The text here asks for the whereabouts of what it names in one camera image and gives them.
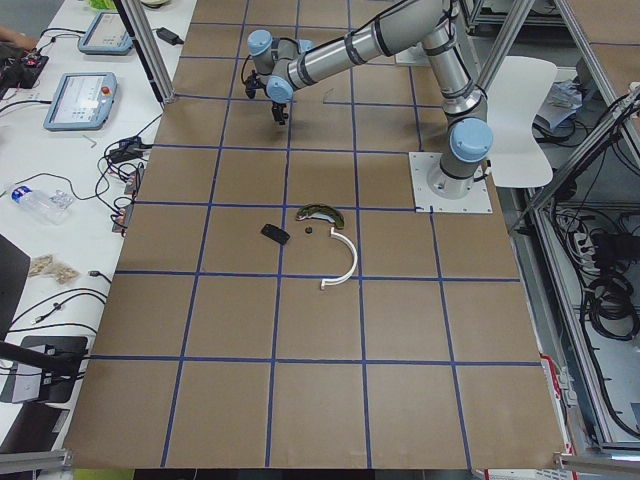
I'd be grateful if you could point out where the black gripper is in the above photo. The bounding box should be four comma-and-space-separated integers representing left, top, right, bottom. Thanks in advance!
271, 101, 289, 125

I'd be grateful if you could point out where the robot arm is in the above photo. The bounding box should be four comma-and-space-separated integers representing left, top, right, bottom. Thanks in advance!
241, 1, 494, 199

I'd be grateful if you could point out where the green curved brake shoe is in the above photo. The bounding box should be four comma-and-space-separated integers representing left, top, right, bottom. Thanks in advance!
295, 203, 345, 229

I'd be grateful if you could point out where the black brake pad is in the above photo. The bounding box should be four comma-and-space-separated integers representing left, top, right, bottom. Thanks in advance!
260, 223, 290, 245

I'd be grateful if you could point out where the black power adapter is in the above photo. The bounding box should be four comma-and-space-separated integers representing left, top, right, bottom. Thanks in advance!
155, 27, 184, 46

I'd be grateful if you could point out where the blue teach pendant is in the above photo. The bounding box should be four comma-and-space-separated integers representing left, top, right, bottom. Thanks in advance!
78, 11, 133, 56
43, 72, 118, 131

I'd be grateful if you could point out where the plastic water bottle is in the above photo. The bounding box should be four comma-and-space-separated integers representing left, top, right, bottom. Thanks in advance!
11, 185, 66, 224

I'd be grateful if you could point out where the white plastic chair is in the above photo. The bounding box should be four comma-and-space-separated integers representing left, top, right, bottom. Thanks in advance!
487, 56, 557, 188

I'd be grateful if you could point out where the white curved plastic bracket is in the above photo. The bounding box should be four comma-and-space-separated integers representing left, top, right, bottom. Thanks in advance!
319, 227, 359, 291

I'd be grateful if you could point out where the aluminium frame post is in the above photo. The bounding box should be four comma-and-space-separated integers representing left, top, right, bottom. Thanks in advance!
114, 0, 175, 105

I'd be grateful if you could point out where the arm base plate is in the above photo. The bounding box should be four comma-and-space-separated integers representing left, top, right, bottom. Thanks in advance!
408, 152, 493, 215

